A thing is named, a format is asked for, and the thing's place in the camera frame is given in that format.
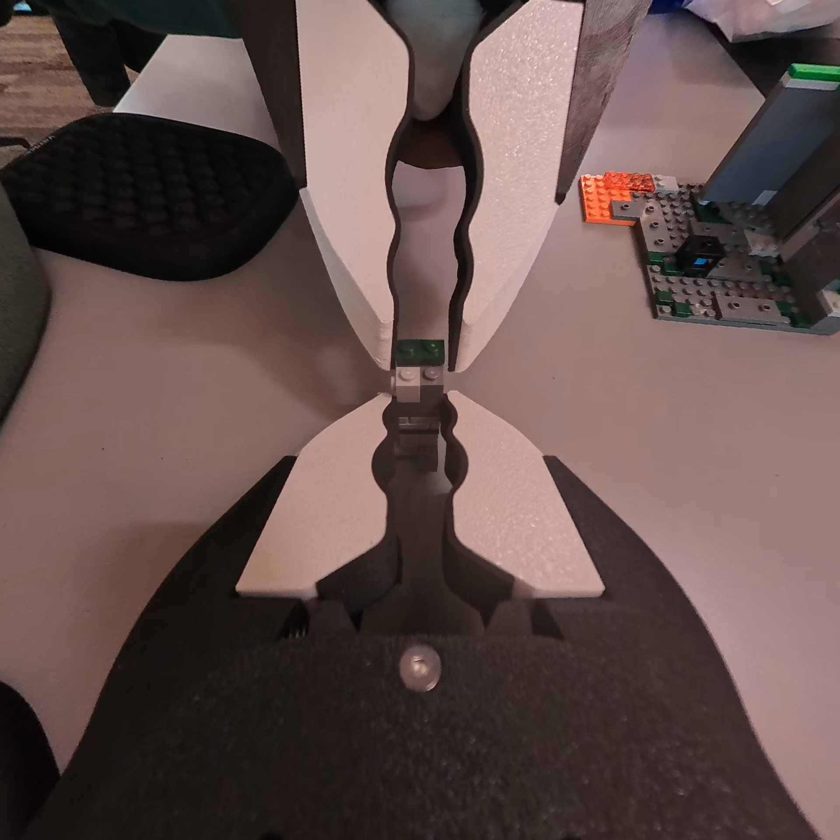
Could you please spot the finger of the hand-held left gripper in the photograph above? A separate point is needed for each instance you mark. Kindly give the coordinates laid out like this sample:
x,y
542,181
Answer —
x,y
348,131
518,131

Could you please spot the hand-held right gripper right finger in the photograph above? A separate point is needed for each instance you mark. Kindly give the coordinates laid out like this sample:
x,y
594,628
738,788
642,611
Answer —
x,y
525,518

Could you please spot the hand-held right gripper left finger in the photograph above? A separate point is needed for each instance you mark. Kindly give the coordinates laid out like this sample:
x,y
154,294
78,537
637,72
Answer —
x,y
315,518

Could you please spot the grey brick pillar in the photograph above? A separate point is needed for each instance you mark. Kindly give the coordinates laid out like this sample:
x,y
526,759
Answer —
x,y
420,394

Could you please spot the person's left forearm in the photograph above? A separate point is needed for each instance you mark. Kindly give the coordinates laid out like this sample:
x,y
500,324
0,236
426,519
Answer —
x,y
144,197

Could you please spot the person's right forearm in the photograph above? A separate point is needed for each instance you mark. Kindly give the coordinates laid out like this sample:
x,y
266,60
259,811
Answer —
x,y
23,774

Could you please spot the person's left hand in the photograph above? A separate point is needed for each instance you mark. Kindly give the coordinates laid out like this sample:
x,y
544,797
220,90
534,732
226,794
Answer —
x,y
433,144

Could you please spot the printed white paper bag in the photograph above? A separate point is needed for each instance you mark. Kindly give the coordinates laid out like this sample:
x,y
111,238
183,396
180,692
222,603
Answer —
x,y
774,16

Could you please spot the grey baseplate brick building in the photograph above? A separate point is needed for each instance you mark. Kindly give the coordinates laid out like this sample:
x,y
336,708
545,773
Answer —
x,y
722,275

